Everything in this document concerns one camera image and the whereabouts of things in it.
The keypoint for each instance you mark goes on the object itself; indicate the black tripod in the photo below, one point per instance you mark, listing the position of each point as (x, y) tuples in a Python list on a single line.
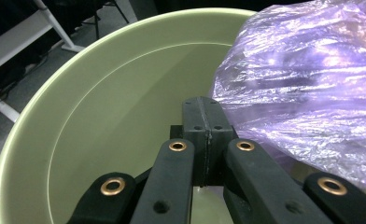
[(105, 12)]

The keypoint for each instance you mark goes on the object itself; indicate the white metal stand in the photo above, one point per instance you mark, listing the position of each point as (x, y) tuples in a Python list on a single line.
[(19, 34)]

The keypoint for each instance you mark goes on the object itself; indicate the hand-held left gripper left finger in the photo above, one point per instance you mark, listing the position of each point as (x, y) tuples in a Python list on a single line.
[(194, 137)]

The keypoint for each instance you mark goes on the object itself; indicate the green plastic bucket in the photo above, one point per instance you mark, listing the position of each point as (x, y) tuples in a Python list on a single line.
[(115, 102)]

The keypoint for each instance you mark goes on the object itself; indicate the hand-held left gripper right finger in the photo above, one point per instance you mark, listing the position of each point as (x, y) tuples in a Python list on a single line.
[(217, 124)]

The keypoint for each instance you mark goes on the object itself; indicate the purple plastic bag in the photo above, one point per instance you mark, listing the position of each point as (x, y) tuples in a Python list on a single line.
[(296, 93)]

